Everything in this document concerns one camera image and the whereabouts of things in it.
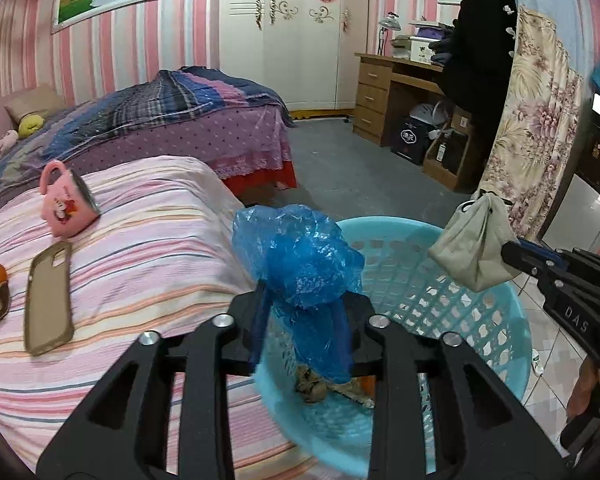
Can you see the brown paper ball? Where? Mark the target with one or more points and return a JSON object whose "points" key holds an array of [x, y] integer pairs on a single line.
{"points": [[311, 387]]}

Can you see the black box under desk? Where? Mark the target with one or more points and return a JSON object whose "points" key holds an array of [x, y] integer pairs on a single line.
{"points": [[412, 140]]}

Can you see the pink striped bed cover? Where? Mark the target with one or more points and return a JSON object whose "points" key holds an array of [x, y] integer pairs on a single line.
{"points": [[158, 258]]}

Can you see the blue plastic bag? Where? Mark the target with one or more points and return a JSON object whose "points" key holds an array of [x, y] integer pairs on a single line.
{"points": [[307, 266]]}

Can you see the black hanging coat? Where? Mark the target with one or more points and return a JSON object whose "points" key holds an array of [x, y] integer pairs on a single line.
{"points": [[476, 77]]}

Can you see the brown pillow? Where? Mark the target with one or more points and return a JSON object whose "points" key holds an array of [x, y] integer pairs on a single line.
{"points": [[43, 101]]}

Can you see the yellow plush toy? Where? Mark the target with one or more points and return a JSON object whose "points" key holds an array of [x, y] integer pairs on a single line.
{"points": [[30, 124]]}

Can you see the person's right hand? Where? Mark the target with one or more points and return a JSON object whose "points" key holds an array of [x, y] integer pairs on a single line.
{"points": [[588, 379]]}

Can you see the pink plush toy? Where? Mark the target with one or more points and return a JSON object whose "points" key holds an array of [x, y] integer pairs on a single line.
{"points": [[8, 141]]}

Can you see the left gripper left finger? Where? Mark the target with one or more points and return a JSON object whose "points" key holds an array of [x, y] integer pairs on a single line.
{"points": [[121, 428]]}

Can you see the beige cloth pouch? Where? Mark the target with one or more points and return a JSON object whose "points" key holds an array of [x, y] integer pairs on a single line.
{"points": [[469, 248]]}

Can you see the white wardrobe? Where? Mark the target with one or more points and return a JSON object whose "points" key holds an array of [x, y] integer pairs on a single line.
{"points": [[305, 50]]}

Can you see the orange plastic bag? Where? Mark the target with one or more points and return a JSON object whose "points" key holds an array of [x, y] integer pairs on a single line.
{"points": [[367, 385]]}

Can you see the wooden desk with drawers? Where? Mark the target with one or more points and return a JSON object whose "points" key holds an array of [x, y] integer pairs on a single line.
{"points": [[393, 89]]}

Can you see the large bed with plaid blanket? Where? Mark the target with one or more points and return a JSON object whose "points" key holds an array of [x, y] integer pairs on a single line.
{"points": [[236, 126]]}

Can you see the desk lamp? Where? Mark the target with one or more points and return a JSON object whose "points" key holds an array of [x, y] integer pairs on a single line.
{"points": [[389, 23]]}

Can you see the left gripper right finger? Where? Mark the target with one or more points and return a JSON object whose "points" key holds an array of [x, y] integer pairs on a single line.
{"points": [[440, 412]]}

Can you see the brown phone case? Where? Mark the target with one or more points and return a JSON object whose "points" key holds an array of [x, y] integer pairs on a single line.
{"points": [[47, 312]]}

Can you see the pink cartoon mug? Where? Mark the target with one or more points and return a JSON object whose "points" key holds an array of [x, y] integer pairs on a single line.
{"points": [[68, 206]]}

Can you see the white box on desk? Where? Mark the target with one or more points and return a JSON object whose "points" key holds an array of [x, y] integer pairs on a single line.
{"points": [[421, 50]]}

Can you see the light blue plastic laundry basket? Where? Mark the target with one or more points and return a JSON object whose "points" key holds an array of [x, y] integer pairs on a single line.
{"points": [[403, 284]]}

